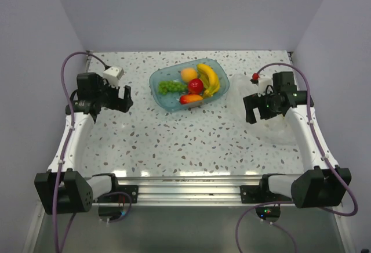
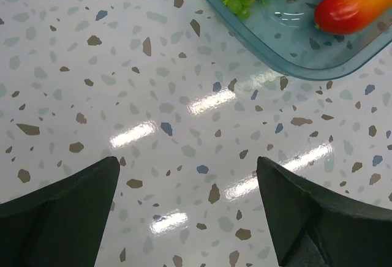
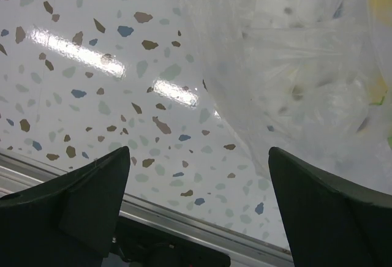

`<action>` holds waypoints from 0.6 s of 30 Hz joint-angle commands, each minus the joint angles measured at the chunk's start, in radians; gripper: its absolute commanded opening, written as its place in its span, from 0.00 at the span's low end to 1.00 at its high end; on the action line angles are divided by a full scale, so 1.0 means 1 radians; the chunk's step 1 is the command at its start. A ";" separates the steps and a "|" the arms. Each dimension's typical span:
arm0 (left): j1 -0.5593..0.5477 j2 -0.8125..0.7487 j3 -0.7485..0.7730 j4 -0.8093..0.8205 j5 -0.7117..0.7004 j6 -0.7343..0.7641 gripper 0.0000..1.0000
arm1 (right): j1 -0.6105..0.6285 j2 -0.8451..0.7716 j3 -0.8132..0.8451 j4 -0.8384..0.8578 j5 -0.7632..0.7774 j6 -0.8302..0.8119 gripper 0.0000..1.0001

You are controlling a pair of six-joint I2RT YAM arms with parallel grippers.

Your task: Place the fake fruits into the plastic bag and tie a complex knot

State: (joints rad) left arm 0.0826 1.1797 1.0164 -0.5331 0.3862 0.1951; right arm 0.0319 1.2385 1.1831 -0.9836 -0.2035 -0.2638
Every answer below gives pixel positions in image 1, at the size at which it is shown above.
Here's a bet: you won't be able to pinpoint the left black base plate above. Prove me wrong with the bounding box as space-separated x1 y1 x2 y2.
97 185 139 204

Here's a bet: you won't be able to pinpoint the blue plastic fruit tray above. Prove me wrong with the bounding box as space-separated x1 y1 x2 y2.
149 59 230 112

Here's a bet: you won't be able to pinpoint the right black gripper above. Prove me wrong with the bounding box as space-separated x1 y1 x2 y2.
244 88 282 124

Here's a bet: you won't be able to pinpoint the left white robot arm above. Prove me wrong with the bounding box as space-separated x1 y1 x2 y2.
34 67 133 215

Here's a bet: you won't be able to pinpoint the red fake apple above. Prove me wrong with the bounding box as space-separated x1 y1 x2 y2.
187 78 204 95

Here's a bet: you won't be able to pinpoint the clear plastic bag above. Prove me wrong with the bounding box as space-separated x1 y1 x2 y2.
227 74 296 145

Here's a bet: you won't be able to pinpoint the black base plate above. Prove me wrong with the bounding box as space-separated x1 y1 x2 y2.
97 185 139 204
239 185 292 204

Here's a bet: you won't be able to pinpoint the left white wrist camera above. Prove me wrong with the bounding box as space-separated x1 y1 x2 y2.
102 66 124 88

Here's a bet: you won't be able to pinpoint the red orange fake mango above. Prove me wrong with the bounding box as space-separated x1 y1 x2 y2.
179 94 203 104

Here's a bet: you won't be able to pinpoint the orange fake peach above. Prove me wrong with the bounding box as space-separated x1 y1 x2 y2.
180 68 198 83

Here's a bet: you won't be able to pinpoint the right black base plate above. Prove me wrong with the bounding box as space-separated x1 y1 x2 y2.
239 185 292 204

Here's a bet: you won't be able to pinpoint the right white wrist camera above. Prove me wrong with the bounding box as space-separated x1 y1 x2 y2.
250 73 272 96

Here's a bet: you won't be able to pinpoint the aluminium mounting rail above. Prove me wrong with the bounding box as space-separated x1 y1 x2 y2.
92 176 293 207

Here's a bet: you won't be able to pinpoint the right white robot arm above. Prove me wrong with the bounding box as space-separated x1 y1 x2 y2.
243 71 352 208

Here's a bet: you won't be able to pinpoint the green fake grapes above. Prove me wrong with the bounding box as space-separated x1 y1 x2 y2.
158 81 187 95

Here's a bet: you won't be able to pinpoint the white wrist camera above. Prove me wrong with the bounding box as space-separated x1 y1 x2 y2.
250 73 272 96
102 66 124 88

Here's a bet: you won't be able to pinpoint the yellow fake banana bunch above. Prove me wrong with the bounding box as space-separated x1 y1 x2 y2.
197 63 220 99

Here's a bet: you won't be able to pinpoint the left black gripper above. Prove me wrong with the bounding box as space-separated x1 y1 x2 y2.
94 77 132 113

